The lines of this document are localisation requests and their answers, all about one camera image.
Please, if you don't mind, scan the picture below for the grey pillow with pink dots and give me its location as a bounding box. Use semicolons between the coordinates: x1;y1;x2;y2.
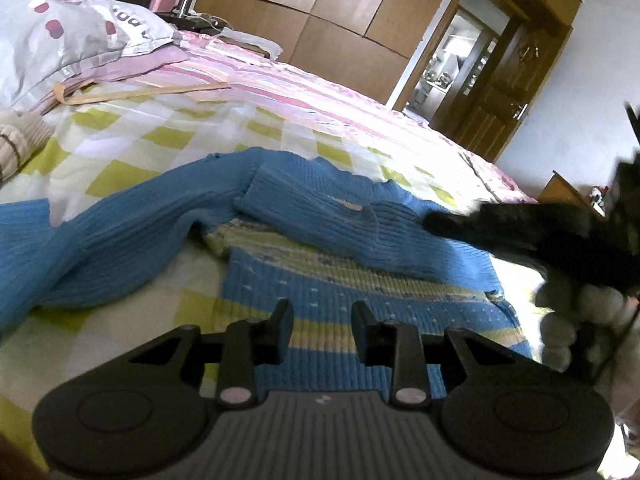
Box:
0;0;183;112

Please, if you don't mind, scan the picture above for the brown wooden door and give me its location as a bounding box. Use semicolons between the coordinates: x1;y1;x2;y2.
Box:
431;16;553;163

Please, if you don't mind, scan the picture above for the beige striped garment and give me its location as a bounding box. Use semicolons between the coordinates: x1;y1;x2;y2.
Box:
0;110;55;181

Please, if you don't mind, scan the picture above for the green checked quilt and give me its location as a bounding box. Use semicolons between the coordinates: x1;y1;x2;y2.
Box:
0;80;541;480

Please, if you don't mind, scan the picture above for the person's right hand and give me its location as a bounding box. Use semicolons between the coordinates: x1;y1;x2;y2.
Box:
534;255;640;413

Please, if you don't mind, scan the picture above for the wooden wardrobe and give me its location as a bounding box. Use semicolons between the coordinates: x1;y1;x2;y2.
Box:
194;0;586;111

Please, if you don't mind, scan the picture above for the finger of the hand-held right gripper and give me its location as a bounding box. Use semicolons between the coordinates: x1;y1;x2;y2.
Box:
422;201;595;262

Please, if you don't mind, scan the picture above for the wooden side table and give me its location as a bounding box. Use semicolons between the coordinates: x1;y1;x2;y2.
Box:
539;170;618;221

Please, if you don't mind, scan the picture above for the dark nightstand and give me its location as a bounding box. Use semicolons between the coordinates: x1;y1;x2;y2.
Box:
159;10;233;37

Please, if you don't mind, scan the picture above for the black cable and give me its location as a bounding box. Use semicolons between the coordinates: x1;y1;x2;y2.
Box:
622;101;640;148

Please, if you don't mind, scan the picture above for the beige clothes hanger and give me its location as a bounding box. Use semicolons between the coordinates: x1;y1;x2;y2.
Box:
53;81;232;106

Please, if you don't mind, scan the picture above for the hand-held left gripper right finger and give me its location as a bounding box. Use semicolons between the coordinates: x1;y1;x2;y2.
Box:
351;301;517;408

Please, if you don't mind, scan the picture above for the blue knitted sweater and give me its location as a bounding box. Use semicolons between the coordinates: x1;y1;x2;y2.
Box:
0;146;532;395

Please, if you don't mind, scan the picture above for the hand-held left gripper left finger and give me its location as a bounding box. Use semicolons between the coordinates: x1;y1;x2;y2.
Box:
128;298;295;408

